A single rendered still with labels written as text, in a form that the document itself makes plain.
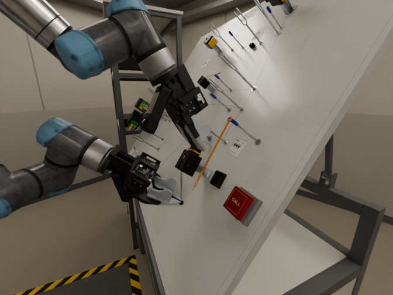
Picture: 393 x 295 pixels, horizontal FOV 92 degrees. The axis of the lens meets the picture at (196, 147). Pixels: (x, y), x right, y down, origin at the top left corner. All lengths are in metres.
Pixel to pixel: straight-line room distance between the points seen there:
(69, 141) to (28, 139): 2.41
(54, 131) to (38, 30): 0.20
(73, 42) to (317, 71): 0.48
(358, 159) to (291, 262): 2.03
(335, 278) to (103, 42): 0.83
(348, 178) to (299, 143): 2.34
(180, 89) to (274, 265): 0.60
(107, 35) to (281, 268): 0.75
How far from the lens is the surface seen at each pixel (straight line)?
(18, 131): 2.89
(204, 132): 0.48
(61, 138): 0.51
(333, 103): 0.44
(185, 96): 0.45
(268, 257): 0.76
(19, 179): 0.52
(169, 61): 0.45
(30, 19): 0.53
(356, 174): 2.72
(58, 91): 2.94
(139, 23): 0.45
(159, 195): 0.50
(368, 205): 0.78
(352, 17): 0.60
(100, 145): 0.49
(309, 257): 0.81
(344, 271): 0.82
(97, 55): 0.40
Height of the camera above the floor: 1.32
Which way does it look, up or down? 17 degrees down
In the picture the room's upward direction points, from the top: straight up
